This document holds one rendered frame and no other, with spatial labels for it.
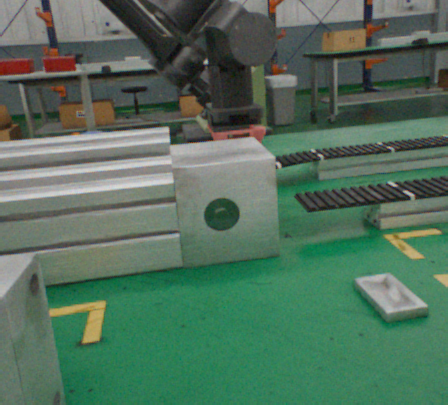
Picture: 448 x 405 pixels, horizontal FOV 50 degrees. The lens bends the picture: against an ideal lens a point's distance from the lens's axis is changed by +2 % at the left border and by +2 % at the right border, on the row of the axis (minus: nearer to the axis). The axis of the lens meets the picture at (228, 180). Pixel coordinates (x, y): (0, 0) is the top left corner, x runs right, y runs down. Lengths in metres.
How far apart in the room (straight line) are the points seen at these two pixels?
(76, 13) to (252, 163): 7.88
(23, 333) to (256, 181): 0.24
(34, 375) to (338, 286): 0.23
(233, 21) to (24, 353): 0.39
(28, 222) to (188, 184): 0.14
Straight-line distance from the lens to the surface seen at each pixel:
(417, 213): 0.52
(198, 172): 0.40
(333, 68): 5.49
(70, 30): 8.25
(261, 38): 0.55
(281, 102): 5.61
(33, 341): 0.26
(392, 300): 0.37
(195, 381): 0.31
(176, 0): 0.60
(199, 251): 0.43
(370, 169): 0.69
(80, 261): 0.44
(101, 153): 0.60
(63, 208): 0.42
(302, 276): 0.41
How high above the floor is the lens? 0.97
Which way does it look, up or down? 16 degrees down
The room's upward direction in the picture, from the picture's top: 5 degrees counter-clockwise
